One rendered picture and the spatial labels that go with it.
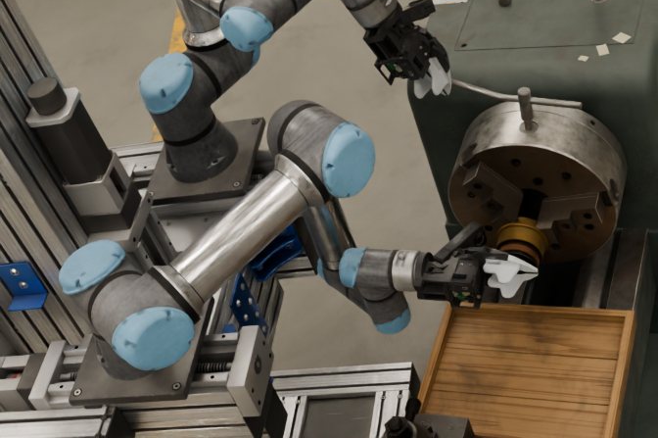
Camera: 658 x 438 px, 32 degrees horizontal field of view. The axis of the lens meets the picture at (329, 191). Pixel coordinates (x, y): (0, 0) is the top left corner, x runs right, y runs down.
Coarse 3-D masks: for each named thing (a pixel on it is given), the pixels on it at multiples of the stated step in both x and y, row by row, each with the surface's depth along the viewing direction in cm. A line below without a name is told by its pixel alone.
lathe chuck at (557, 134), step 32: (480, 128) 214; (512, 128) 208; (544, 128) 206; (576, 128) 208; (480, 160) 210; (512, 160) 208; (544, 160) 205; (576, 160) 203; (608, 160) 208; (448, 192) 219; (544, 192) 211; (576, 192) 209; (608, 224) 212; (544, 256) 223; (576, 256) 221
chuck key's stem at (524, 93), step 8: (520, 88) 202; (528, 88) 202; (520, 96) 201; (528, 96) 201; (520, 104) 203; (528, 104) 202; (520, 112) 204; (528, 112) 203; (528, 120) 205; (528, 128) 207
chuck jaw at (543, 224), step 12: (600, 192) 207; (612, 192) 209; (552, 204) 210; (564, 204) 209; (576, 204) 207; (588, 204) 206; (600, 204) 207; (612, 204) 208; (540, 216) 209; (552, 216) 208; (564, 216) 206; (576, 216) 207; (588, 216) 207; (600, 216) 206; (540, 228) 207; (552, 228) 206; (564, 228) 208; (576, 228) 208; (552, 240) 208
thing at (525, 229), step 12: (504, 228) 208; (516, 228) 206; (528, 228) 206; (504, 240) 206; (516, 240) 205; (528, 240) 204; (540, 240) 206; (516, 252) 203; (528, 252) 203; (540, 252) 205
